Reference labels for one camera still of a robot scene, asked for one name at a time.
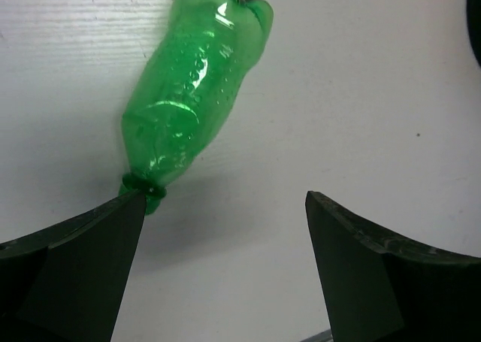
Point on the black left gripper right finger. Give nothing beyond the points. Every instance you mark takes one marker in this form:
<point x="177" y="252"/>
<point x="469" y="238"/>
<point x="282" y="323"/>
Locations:
<point x="379" y="285"/>

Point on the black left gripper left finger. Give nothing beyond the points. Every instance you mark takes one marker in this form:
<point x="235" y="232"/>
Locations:
<point x="66" y="282"/>

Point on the green plastic bottle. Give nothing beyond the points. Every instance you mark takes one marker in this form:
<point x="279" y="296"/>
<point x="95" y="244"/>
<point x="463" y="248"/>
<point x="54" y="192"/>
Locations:
<point x="188" y="88"/>

